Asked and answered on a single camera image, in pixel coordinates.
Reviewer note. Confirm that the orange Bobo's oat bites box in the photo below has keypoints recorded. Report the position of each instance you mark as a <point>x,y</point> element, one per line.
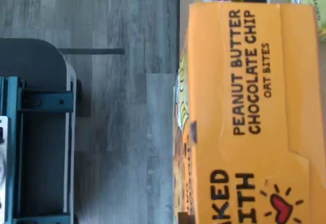
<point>254,81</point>

